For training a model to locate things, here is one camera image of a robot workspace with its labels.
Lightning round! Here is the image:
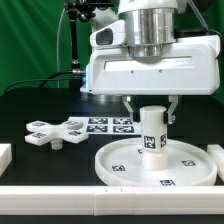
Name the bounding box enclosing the white cross-shaped table base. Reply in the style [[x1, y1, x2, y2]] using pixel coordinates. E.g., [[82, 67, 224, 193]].
[[25, 120, 89, 150]]

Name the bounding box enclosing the black camera stand pole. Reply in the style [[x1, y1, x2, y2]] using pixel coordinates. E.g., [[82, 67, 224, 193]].
[[64, 0, 116, 91]]

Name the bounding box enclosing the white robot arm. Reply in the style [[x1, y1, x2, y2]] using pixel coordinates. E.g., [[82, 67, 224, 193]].
[[81, 0, 221, 124]]

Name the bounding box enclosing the grey cable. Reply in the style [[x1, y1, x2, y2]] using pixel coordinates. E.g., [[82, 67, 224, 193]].
[[56, 8, 67, 89]]

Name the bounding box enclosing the white round table top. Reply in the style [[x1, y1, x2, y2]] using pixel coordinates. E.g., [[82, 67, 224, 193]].
[[95, 138, 217, 187]]

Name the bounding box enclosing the white right fence block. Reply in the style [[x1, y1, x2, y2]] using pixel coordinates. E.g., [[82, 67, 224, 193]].
[[207, 145, 224, 182]]

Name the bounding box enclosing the white sheet with markers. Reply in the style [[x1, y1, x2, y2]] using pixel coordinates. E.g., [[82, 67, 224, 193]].
[[69, 117, 141, 136]]

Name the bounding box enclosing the white fence block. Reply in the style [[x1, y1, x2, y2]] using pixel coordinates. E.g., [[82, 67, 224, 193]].
[[207, 145, 224, 182], [0, 144, 12, 176]]

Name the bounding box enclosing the white front fence rail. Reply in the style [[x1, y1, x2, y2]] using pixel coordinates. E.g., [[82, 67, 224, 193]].
[[0, 186, 224, 216]]

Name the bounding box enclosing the white left fence block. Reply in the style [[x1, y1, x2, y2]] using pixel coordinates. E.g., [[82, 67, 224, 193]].
[[0, 144, 12, 176]]

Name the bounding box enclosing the black cable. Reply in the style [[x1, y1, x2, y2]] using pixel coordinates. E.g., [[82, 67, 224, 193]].
[[2, 69, 86, 98]]

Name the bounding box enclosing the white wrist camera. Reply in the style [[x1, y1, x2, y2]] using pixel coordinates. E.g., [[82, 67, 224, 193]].
[[90, 20, 127, 50]]

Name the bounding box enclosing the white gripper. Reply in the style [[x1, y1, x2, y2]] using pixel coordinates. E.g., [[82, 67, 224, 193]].
[[81, 35, 220, 125]]

